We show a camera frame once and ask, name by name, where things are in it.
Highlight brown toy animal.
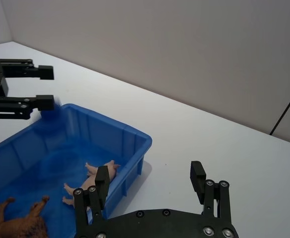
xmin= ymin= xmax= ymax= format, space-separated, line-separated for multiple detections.
xmin=0 ymin=195 xmax=50 ymax=238

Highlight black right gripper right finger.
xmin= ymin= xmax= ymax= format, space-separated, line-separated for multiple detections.
xmin=190 ymin=160 xmax=233 ymax=223

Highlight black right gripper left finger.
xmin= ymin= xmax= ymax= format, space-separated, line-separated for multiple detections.
xmin=72 ymin=165 xmax=111 ymax=236

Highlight pink toy pig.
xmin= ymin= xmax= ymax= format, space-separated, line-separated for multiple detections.
xmin=62 ymin=160 xmax=122 ymax=208

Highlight blue plastic bin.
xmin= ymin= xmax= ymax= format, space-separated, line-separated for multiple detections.
xmin=0 ymin=103 xmax=153 ymax=238

